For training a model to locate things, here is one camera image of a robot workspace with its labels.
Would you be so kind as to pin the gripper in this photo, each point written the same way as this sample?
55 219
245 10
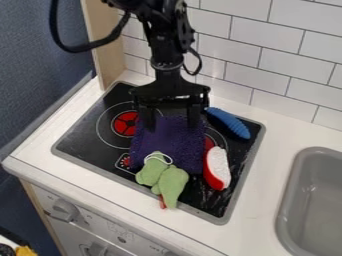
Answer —
169 87

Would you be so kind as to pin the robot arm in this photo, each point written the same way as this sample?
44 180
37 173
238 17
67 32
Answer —
167 26

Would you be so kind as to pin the purple cloth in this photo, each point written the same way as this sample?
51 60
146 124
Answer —
171 141

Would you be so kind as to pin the blue ridged toy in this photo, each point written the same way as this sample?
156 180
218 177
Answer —
229 122

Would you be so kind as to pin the toy stove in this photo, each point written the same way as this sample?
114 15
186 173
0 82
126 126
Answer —
111 131

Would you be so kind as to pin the green plush toy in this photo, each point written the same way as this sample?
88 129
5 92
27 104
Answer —
164 179

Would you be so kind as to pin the red and white toy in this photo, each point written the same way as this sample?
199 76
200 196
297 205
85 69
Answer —
217 168

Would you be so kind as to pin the toy sink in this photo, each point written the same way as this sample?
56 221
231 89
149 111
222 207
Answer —
311 203

